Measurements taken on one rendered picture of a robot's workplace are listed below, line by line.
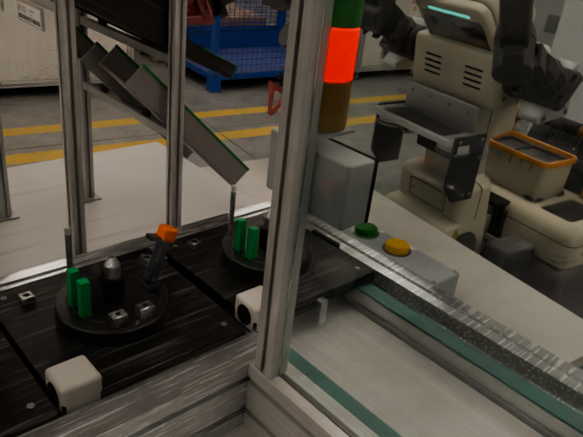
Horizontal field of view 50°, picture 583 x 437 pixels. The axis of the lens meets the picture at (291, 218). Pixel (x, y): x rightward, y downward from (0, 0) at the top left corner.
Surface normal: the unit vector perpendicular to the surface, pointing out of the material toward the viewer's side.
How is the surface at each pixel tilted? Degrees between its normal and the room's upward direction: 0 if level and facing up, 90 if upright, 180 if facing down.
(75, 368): 0
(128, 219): 0
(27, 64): 90
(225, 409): 90
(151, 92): 90
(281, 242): 90
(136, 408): 0
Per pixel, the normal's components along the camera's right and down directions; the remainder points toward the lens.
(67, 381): 0.11, -0.89
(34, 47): 0.55, 0.43
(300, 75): -0.74, 0.23
